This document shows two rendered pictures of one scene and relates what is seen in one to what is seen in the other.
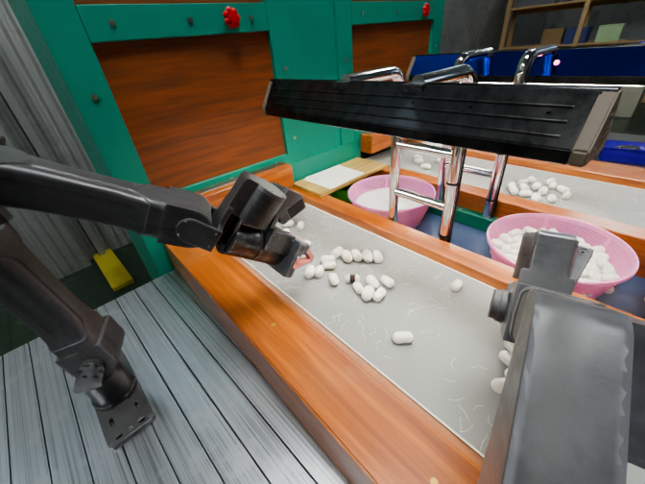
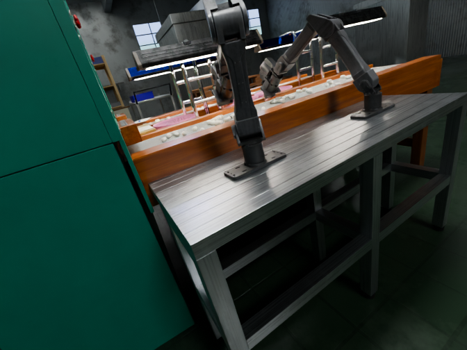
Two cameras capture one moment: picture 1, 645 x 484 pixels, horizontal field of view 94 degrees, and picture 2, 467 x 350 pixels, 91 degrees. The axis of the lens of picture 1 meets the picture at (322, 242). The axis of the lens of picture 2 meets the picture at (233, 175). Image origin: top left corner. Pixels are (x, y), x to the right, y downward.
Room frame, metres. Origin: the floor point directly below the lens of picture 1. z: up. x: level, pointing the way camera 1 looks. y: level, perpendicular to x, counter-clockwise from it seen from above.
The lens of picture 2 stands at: (0.21, 1.06, 0.95)
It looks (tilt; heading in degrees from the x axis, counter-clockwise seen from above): 23 degrees down; 287
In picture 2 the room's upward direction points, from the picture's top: 14 degrees counter-clockwise
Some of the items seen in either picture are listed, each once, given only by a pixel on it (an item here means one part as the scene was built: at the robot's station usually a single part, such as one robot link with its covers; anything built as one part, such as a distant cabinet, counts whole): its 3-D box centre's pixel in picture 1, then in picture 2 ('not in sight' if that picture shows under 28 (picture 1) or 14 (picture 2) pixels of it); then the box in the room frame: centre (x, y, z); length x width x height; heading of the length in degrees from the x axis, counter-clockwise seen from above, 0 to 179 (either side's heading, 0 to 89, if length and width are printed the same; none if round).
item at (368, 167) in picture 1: (341, 175); (137, 130); (1.03, -0.09, 0.77); 0.33 x 0.15 x 0.01; 128
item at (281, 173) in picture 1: (248, 188); (128, 130); (0.86, 0.21, 0.83); 0.30 x 0.06 x 0.07; 128
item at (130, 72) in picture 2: (513, 65); (174, 64); (0.90, -0.55, 1.08); 0.62 x 0.08 x 0.07; 38
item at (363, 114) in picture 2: not in sight; (372, 102); (-0.12, 0.00, 0.71); 0.20 x 0.07 x 0.08; 41
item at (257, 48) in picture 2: not in sight; (288, 39); (0.14, -1.16, 1.08); 0.62 x 0.08 x 0.07; 38
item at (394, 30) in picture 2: not in sight; (390, 34); (-2.61, -6.66, 0.90); 1.36 x 1.05 x 1.79; 131
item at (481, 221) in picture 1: (486, 141); (186, 91); (0.85, -0.49, 0.90); 0.20 x 0.19 x 0.45; 38
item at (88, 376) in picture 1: (95, 355); (247, 132); (0.33, 0.39, 0.77); 0.09 x 0.06 x 0.06; 16
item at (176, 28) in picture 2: not in sight; (201, 71); (2.32, -5.49, 1.15); 1.79 x 1.42 x 2.30; 129
